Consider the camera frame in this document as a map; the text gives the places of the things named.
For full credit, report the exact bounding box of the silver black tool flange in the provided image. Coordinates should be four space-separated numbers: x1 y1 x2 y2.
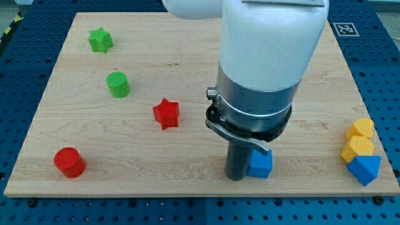
206 67 299 142

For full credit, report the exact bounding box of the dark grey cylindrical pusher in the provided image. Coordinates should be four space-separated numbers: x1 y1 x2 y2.
224 142 253 181

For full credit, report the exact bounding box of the blue cube block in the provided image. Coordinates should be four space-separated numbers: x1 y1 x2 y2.
246 150 273 179

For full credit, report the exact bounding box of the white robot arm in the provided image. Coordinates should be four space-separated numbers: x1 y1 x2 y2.
162 0 329 181

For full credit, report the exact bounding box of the blue triangle block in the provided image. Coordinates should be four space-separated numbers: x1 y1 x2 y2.
346 155 381 186

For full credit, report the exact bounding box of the red star block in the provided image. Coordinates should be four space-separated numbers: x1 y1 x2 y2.
152 98 180 130

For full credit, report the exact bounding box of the yellow hexagon block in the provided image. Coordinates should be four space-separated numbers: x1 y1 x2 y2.
341 136 375 163

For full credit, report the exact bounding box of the yellow heart block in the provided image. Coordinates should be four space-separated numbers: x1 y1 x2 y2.
345 118 374 139

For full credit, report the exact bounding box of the fiducial marker tag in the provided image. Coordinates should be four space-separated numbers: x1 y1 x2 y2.
333 22 359 37

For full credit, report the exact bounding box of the wooden board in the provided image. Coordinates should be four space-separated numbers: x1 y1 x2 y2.
4 12 399 198

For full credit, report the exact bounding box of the green cylinder block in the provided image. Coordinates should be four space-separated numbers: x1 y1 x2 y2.
106 71 130 98

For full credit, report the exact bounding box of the red cylinder block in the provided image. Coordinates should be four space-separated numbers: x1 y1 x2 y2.
53 147 86 178

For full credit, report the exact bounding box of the green star block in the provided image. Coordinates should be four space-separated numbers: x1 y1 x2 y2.
88 27 114 53

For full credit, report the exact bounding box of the grey cable on flange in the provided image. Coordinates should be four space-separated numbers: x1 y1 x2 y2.
205 118 271 156

